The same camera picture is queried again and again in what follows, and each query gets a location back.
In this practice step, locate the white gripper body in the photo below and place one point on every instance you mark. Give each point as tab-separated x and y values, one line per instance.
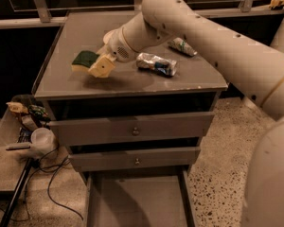
117	47

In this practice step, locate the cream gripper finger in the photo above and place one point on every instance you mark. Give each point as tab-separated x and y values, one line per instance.
103	66

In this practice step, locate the green and yellow sponge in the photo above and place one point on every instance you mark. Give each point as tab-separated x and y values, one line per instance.
84	61

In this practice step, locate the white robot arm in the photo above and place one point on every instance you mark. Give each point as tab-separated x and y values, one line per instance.
256	69

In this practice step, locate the brass top drawer knob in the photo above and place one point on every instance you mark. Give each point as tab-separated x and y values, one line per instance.
135	131

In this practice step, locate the grey drawer cabinet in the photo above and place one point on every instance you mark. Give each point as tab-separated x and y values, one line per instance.
128	91

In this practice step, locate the grey top drawer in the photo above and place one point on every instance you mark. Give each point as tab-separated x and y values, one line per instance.
95	131

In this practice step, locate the grey middle drawer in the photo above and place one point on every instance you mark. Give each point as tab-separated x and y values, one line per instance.
115	160

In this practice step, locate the crushed silver blue can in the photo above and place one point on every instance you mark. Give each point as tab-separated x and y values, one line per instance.
165	67

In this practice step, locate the colourful snack bag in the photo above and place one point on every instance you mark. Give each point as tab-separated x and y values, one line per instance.
39	112

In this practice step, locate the clear plastic cup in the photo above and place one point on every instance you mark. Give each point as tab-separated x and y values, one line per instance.
43	140

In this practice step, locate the clear plastic storage bin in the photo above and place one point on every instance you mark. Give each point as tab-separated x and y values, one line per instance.
16	128

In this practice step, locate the black stand leg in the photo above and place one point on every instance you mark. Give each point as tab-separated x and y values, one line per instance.
16	193

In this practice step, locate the yellow object on ledge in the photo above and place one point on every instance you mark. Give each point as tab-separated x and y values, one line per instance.
276	4

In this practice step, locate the metal railing frame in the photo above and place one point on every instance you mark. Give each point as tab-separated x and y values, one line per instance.
53	10

